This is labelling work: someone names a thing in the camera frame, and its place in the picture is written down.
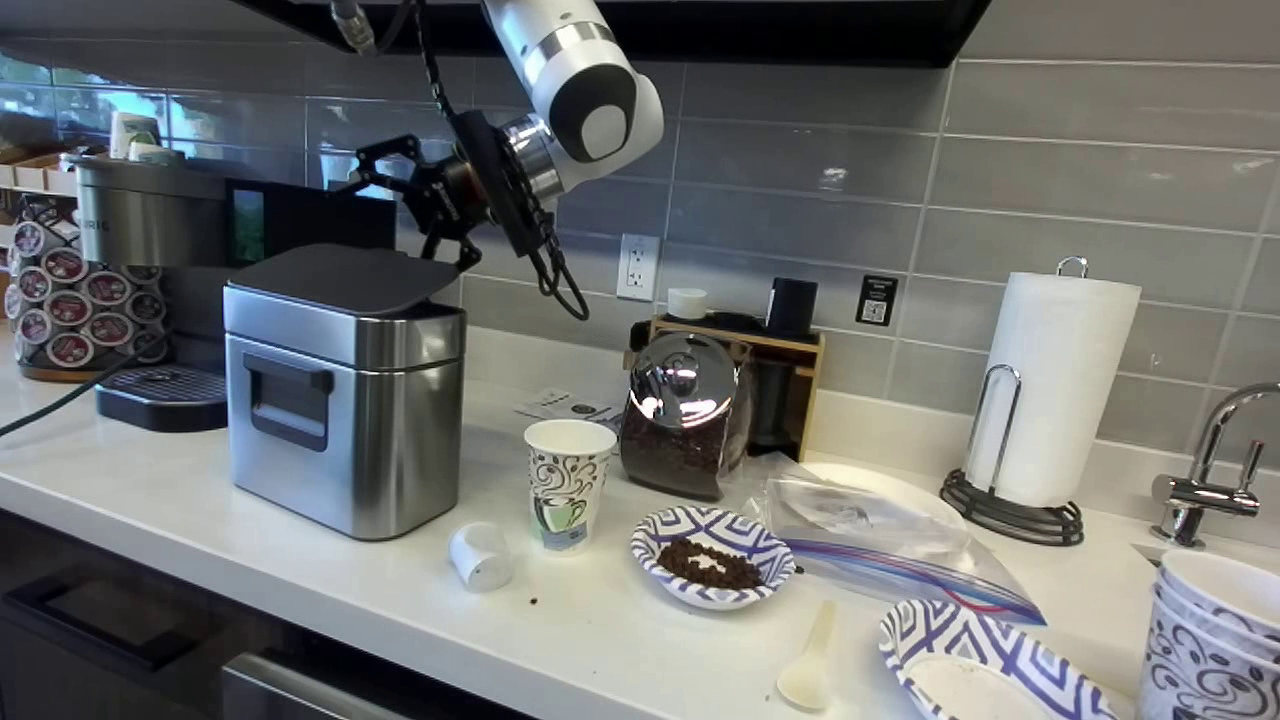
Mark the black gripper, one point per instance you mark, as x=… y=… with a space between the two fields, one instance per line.
x=445 y=195

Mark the dark grey bin lid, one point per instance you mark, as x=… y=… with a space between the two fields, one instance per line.
x=343 y=279

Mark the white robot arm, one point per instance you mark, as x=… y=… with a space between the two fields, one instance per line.
x=585 y=80

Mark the stainless steel bin body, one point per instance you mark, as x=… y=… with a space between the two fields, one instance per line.
x=344 y=425

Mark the black and silver coffee machine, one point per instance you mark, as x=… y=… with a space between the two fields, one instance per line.
x=143 y=213

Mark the small white container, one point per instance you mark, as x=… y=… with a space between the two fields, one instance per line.
x=685 y=301

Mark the patterned paper cup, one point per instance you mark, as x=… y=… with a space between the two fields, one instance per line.
x=564 y=485

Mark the glass jar of coffee beans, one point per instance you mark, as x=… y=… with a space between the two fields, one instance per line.
x=682 y=425

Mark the small white plastic cup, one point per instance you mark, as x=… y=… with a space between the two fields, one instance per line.
x=481 y=557

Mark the coffee pod carousel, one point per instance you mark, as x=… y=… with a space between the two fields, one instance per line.
x=66 y=305

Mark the small black box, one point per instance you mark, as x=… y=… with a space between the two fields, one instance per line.
x=791 y=305

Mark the wooden shelf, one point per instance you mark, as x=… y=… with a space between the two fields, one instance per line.
x=33 y=169

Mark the black upper cabinet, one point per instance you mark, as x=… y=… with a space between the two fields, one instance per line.
x=800 y=33

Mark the small blue patterned plate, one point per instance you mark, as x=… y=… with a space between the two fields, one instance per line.
x=667 y=535

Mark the coffee grounds pile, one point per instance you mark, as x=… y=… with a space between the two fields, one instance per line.
x=706 y=567

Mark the clear plastic zip bag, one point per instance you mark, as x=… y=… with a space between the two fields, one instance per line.
x=864 y=535

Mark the white plastic spoon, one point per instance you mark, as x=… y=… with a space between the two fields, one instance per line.
x=804 y=681

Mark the white paper towel roll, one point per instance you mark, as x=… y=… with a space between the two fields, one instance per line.
x=1052 y=385

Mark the large blue patterned plate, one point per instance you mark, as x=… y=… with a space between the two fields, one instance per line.
x=984 y=662

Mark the chrome faucet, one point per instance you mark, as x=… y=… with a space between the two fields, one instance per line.
x=1205 y=503

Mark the blue patterned white bowl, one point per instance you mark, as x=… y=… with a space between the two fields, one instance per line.
x=1221 y=594
x=1184 y=681

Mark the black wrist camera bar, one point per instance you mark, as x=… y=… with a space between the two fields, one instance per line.
x=504 y=183

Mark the white wall outlet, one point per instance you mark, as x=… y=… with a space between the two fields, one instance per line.
x=637 y=267

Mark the black wall outlet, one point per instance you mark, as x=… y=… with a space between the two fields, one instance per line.
x=878 y=301

